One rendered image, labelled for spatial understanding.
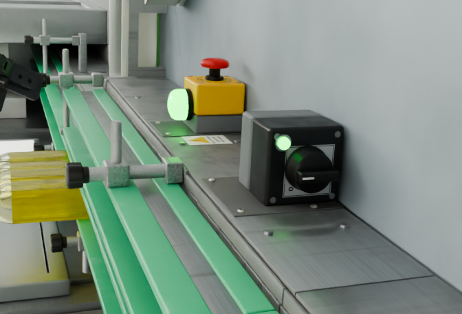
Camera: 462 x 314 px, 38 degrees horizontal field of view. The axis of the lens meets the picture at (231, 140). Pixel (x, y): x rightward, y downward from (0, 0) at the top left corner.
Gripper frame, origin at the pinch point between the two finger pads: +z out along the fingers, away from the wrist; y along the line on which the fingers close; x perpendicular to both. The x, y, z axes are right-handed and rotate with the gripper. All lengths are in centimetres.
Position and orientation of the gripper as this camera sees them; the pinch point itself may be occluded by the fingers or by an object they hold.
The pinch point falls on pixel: (13, 92)
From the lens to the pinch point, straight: 82.7
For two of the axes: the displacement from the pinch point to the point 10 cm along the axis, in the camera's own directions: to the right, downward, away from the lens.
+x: 1.7, -9.4, 3.1
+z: 7.0, 3.3, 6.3
